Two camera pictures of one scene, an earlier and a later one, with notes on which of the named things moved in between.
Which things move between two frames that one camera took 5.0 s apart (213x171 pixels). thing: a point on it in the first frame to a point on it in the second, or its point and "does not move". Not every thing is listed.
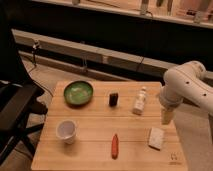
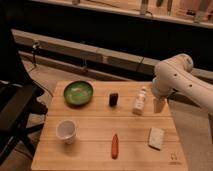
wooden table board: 107,125 does not move
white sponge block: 156,138 does not move
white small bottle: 140,102 does not move
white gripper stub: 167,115 to 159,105
